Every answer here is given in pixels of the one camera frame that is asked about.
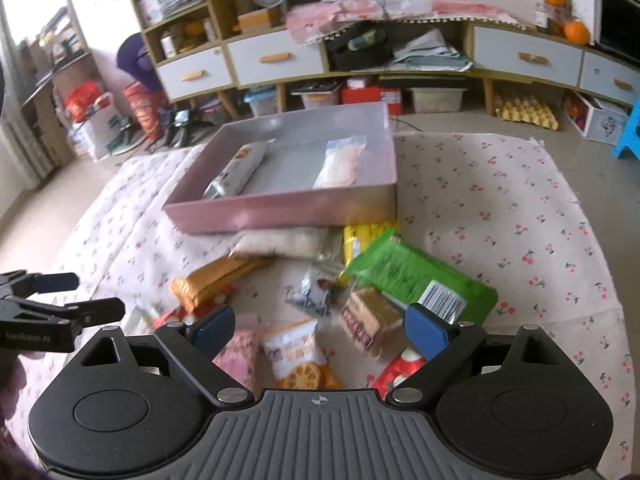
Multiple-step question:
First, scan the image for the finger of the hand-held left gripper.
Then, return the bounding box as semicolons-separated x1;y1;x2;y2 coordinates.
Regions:
0;297;126;333
0;270;80;306

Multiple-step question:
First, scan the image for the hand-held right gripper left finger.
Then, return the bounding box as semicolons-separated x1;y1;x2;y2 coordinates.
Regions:
75;305;256;406

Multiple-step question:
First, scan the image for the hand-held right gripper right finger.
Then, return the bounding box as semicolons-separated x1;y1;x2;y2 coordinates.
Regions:
392;304;571;406

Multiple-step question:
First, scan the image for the pink snack packet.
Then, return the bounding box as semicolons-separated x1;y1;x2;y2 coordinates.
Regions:
212;327;259;392

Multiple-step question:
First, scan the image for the clear snack packet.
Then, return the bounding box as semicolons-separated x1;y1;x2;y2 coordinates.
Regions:
121;305;157;334

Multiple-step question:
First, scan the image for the golden snack packet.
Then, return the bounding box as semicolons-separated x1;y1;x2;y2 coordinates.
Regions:
170;255;275;312

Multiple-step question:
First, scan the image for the brown biscuit packet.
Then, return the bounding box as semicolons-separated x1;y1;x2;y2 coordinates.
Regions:
339;287;405;359

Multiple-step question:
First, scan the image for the green snack packet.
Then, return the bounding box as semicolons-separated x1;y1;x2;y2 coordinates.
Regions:
344;232;499;330

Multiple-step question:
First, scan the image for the white rice cracker packet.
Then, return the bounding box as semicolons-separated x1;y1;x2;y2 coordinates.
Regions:
229;226;346;262

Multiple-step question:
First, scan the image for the yellow snack packet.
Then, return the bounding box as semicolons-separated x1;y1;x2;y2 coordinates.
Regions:
342;222;402;281

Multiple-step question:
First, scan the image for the pink cardboard box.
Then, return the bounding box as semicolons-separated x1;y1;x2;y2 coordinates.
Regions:
162;102;399;236

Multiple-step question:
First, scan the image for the person's left hand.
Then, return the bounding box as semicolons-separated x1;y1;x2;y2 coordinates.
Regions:
0;355;28;416

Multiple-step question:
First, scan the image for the orange white chip packet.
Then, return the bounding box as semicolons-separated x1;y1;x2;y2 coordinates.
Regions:
261;319;345;391

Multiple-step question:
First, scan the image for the silver blue snack packet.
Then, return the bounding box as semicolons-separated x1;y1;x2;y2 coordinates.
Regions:
285;265;347;320

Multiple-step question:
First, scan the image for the white plastic bag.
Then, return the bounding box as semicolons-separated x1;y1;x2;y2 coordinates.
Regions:
69;105;131;161

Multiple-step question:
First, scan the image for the grey biscuit packet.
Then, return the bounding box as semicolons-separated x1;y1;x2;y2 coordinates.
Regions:
202;139;277;202

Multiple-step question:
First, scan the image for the red plastic bag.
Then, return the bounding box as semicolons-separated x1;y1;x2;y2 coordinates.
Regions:
64;80;114;124

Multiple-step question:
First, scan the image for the white wafer packet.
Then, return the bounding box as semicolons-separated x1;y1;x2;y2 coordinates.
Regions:
312;137;369;191

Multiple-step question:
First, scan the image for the red patterned bag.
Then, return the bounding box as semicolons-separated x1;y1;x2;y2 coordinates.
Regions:
123;82;166;141

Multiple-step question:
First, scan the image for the metal rack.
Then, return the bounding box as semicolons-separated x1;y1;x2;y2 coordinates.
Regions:
19;0;97;171

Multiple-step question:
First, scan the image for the clear storage bin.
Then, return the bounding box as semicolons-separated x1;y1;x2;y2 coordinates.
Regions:
405;86;466;114
291;82;341;110

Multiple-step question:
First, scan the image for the red box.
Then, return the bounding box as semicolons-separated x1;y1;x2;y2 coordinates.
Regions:
341;85;404;117

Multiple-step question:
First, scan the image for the purple cloth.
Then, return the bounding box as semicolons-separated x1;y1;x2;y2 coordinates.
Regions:
116;32;161;94

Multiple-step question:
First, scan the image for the yellow egg tray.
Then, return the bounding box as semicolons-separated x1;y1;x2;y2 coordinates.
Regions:
493;91;560;129

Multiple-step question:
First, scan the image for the white drawer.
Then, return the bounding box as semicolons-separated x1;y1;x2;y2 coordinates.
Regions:
155;47;234;102
579;52;640;107
227;30;327;87
471;25;585;87

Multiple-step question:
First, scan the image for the white printed box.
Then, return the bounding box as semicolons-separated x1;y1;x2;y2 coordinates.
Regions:
562;91;630;142

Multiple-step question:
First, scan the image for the stack of papers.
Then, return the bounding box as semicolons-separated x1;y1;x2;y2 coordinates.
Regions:
392;27;474;72

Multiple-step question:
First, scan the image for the black bag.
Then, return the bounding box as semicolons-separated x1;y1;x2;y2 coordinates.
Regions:
327;30;394;72

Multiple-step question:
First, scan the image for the blue plastic stool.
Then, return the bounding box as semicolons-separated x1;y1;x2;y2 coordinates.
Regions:
612;110;640;162

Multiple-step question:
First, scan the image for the pile of booklets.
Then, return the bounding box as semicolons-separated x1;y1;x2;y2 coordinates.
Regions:
137;0;206;24

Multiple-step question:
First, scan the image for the pink cloth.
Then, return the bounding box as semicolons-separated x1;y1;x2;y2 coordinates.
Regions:
286;0;532;49

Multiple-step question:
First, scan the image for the television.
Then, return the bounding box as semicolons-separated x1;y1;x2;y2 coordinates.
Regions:
597;0;640;67

